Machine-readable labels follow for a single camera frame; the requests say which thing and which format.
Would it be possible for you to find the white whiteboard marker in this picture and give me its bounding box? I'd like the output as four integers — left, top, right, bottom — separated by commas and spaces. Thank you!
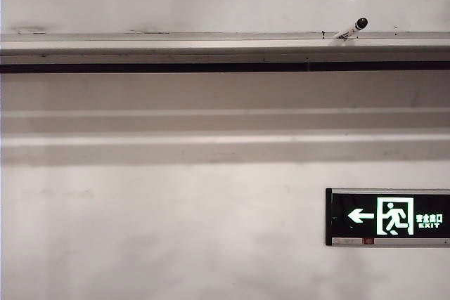
331, 16, 370, 41

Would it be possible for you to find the aluminium whiteboard tray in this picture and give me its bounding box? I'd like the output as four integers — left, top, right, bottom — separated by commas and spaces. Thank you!
0, 30, 450, 74

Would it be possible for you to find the green exit sign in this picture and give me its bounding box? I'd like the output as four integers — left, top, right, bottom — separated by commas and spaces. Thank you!
325, 187, 450, 248

